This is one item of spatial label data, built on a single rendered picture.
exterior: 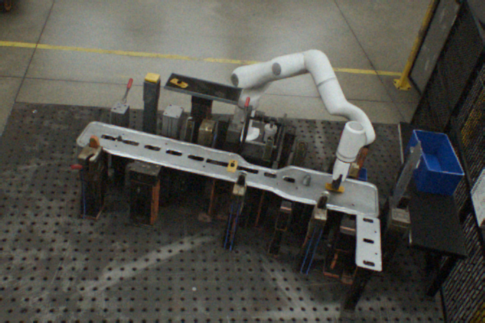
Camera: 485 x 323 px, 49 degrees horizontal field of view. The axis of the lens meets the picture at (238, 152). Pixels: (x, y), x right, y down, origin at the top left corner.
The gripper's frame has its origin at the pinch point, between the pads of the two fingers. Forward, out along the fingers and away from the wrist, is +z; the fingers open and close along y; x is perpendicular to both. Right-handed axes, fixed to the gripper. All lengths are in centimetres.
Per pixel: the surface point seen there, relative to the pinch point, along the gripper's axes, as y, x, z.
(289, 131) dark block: -20.1, -24.7, -7.8
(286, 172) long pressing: -4.1, -22.3, 3.8
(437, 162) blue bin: -34, 49, 0
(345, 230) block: 21.6, 6.2, 5.8
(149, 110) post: -31, -96, 6
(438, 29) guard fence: -276, 88, 29
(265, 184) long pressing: 7.3, -30.1, 3.8
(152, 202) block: 21, -77, 18
